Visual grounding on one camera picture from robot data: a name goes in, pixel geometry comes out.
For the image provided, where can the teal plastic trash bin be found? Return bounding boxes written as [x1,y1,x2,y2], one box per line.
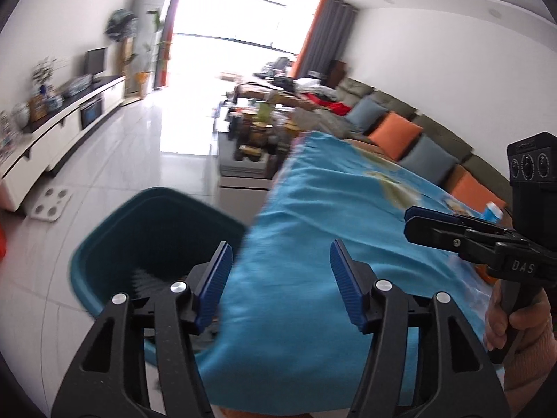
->
[72,187,251,366]

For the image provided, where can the white foam fruit net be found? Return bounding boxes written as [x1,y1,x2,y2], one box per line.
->
[130,268,171,299]

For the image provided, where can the covered standing fan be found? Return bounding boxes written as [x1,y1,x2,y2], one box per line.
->
[104,9,138,96]

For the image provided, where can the wooden picture frame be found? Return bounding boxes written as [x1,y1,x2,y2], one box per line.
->
[28,96,48,120]

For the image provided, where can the person's right hand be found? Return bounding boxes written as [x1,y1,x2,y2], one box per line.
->
[484,287,557,358]

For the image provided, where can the glass top coffee table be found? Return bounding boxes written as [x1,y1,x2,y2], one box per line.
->
[218,96,305,190]

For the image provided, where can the orange cushion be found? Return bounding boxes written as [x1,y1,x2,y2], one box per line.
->
[448,170,508,216]
[368,112,424,160]

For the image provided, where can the green leather sofa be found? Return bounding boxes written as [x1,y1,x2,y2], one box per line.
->
[235,76,514,218]

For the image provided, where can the bonsai in blue vase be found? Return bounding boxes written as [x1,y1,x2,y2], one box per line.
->
[32,57,68,96]

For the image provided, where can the black office chair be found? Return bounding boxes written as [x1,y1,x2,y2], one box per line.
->
[261,56,292,75]

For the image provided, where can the white standing air conditioner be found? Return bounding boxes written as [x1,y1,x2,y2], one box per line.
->
[131,0,174,96]

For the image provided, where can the person's right forearm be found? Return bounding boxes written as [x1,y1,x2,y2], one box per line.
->
[502,318,557,401]

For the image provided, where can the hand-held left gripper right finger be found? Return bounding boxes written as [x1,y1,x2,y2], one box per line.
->
[330,239,511,418]

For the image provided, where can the tall plant in yellow pot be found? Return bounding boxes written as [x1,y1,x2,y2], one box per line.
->
[134,6,172,99]

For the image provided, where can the plastic wrapped item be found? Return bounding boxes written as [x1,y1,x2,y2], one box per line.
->
[61,75,94,96]

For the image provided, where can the black monitor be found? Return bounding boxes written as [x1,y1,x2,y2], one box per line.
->
[84,48,107,80]

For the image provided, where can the blue printed blanket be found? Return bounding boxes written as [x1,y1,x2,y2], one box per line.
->
[198,133,523,407]

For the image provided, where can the blue cup with white lid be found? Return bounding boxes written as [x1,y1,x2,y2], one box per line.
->
[481,201,505,224]

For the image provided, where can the large window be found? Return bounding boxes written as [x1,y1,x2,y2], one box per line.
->
[172,0,323,55]

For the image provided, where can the white black tv cabinet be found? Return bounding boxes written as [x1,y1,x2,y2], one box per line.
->
[0,74,127,215]

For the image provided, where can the brown wooden cabinet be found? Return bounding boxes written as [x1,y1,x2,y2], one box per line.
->
[326,59,349,90]

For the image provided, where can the white clothes pile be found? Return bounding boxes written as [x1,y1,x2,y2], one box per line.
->
[296,76,327,92]

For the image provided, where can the blue grey cushion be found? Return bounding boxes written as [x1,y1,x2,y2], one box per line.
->
[346,97,389,133]
[398,135,462,186]

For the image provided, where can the white bathroom scale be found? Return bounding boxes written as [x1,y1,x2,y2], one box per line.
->
[30,186,72,222]

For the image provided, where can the red clothing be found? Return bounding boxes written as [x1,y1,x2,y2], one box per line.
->
[311,93,353,117]

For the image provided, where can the grey orange curtain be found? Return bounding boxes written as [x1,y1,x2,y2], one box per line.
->
[154,0,193,90]
[289,0,358,83]

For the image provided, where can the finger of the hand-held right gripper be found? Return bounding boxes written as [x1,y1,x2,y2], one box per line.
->
[409,206,515,237]
[404,215,512,266]

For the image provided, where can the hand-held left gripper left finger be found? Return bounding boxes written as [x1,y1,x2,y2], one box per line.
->
[51,241,233,418]

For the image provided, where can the ship model in plastic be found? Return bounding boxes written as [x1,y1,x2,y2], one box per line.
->
[0,111,18,157]

